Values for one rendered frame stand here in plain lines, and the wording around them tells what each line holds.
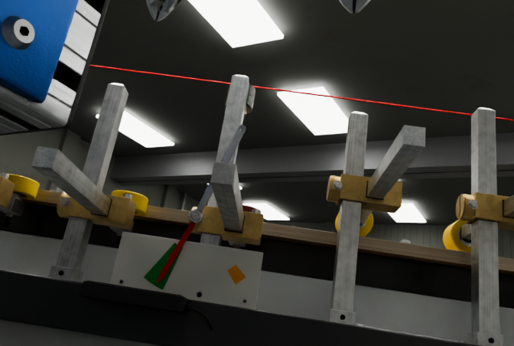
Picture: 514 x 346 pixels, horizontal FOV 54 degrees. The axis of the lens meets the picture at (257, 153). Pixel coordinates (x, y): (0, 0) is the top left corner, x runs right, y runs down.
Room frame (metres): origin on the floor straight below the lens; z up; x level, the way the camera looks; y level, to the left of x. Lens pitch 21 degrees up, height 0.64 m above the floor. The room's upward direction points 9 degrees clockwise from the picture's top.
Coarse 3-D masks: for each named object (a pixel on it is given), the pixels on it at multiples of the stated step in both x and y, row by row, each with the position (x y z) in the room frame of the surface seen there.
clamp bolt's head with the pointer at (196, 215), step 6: (192, 216) 0.89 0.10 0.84; (198, 216) 0.89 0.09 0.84; (192, 222) 0.91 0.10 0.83; (192, 228) 0.91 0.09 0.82; (186, 234) 0.91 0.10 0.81; (180, 240) 0.91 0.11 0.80; (180, 246) 0.91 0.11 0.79; (174, 252) 0.91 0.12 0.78; (174, 258) 0.91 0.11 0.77; (168, 264) 0.91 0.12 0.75; (162, 270) 0.91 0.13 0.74; (162, 276) 0.91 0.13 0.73
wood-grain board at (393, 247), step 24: (48, 192) 1.13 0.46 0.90; (144, 216) 1.12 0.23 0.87; (168, 216) 1.11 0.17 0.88; (288, 240) 1.12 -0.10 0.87; (312, 240) 1.09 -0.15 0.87; (336, 240) 1.09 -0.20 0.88; (360, 240) 1.08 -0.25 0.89; (384, 240) 1.08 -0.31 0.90; (456, 264) 1.08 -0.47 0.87; (504, 264) 1.06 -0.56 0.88
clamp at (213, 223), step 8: (192, 208) 0.93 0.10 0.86; (208, 208) 0.91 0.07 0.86; (216, 208) 0.91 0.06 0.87; (208, 216) 0.91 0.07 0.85; (216, 216) 0.91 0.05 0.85; (248, 216) 0.91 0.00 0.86; (256, 216) 0.91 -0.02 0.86; (200, 224) 0.91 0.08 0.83; (208, 224) 0.91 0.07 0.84; (216, 224) 0.91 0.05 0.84; (248, 224) 0.91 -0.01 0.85; (256, 224) 0.91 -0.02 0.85; (192, 232) 0.93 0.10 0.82; (200, 232) 0.92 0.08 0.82; (208, 232) 0.91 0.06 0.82; (216, 232) 0.91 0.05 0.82; (224, 232) 0.91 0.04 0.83; (232, 232) 0.91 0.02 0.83; (240, 232) 0.91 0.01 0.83; (248, 232) 0.91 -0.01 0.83; (256, 232) 0.91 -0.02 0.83; (232, 240) 0.95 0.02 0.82; (240, 240) 0.94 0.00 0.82; (248, 240) 0.92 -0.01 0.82; (256, 240) 0.91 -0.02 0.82
